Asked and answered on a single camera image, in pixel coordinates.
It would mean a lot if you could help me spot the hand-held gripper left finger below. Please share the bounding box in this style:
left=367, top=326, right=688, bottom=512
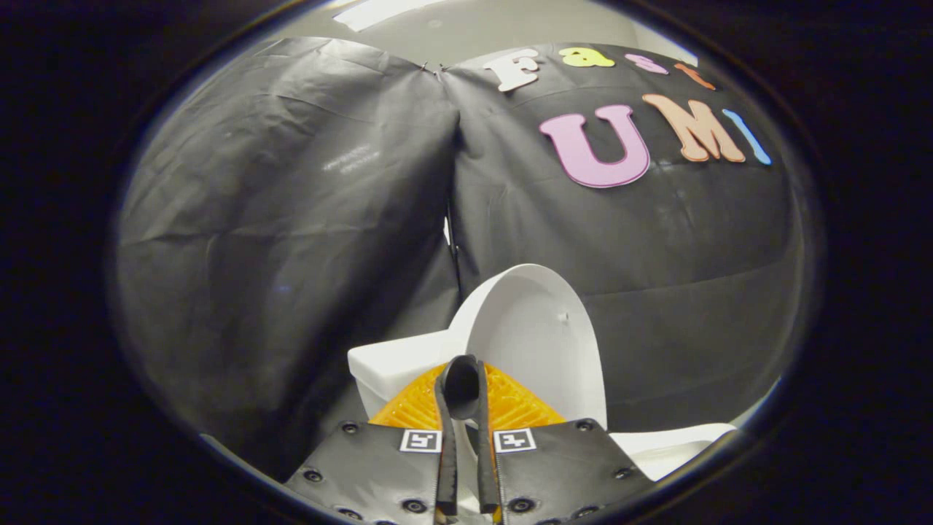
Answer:
left=284, top=362, right=461, bottom=525

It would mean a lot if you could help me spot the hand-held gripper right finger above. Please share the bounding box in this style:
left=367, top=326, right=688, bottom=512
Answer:
left=474, top=362, right=653, bottom=525

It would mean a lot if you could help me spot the black lid pull handle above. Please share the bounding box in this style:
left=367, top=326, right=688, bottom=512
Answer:
left=436, top=354, right=488, bottom=421

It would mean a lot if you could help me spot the white toilet lid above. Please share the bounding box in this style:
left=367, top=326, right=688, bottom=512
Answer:
left=445, top=264, right=608, bottom=431

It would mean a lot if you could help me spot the white toilet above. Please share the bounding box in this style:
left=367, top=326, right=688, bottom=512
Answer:
left=348, top=332, right=738, bottom=511

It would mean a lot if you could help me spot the white toilet seat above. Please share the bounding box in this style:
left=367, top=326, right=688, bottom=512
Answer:
left=609, top=422, right=738, bottom=460

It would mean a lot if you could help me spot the black backdrop cloth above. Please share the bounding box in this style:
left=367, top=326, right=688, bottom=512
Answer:
left=117, top=36, right=803, bottom=482

